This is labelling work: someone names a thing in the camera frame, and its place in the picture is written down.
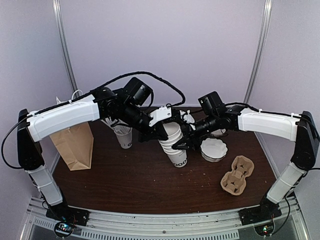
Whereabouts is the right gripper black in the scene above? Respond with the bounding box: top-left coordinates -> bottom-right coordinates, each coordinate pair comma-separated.
172,114 -> 220,152

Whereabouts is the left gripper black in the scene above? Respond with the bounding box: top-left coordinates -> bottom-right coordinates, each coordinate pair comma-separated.
119,101 -> 168,143

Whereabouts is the stack of white paper cups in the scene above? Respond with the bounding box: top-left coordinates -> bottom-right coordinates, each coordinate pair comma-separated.
158,122 -> 188,168

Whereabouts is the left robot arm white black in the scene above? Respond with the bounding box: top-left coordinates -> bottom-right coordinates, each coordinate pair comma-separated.
17,87 -> 168,222

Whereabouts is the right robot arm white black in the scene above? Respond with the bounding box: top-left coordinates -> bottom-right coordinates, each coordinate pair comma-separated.
172,105 -> 320,221

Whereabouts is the brown paper takeout bag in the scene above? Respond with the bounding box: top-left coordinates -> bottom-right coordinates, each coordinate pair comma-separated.
50,122 -> 94,171

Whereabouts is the white scalloped bowl black rim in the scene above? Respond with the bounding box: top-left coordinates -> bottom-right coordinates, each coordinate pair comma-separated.
200,138 -> 228,163

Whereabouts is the white cup holding straws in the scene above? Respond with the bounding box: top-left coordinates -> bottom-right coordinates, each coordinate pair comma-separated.
114,126 -> 133,149

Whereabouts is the bundle of wrapped white straws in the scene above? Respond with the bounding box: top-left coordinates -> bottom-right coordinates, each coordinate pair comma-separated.
105,117 -> 131,135

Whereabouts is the brown cardboard cup carrier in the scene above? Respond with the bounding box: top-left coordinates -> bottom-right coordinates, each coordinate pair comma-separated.
220,155 -> 255,196

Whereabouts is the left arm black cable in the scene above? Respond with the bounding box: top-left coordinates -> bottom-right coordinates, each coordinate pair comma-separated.
0,71 -> 186,171

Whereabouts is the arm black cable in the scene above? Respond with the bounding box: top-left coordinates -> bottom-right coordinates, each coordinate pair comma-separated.
224,101 -> 305,118
0,71 -> 186,171

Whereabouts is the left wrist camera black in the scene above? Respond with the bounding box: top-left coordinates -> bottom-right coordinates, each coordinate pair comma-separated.
123,77 -> 153,106

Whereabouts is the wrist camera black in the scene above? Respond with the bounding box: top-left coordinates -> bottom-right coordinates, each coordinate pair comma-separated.
123,77 -> 153,106
198,91 -> 227,115

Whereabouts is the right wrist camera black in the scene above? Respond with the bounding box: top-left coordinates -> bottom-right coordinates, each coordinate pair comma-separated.
198,91 -> 227,115

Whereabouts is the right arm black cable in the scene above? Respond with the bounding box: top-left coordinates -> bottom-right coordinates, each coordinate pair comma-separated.
224,101 -> 305,118

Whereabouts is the aluminium front rail frame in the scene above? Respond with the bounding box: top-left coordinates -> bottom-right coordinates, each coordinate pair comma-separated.
19,196 -> 311,240

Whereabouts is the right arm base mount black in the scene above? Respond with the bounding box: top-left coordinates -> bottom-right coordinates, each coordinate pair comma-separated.
238,196 -> 282,226

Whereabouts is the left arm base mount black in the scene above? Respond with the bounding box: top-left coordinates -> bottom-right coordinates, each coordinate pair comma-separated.
46,198 -> 90,226

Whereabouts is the right aluminium corner post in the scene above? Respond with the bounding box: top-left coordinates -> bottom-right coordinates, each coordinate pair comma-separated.
244,0 -> 273,104

